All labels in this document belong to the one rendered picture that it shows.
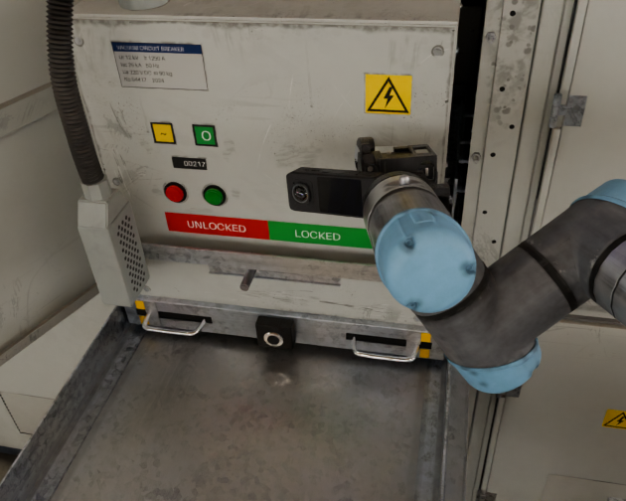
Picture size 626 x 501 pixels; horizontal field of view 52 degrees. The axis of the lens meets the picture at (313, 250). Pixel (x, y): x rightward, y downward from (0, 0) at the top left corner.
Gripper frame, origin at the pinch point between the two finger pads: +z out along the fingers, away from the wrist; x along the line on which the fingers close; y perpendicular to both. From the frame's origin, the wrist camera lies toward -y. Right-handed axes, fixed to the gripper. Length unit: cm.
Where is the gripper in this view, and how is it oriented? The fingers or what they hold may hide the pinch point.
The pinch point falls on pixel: (358, 158)
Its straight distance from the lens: 83.5
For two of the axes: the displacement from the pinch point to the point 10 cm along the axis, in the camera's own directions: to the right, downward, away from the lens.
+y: 10.0, -0.7, 0.1
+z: -0.4, -3.9, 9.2
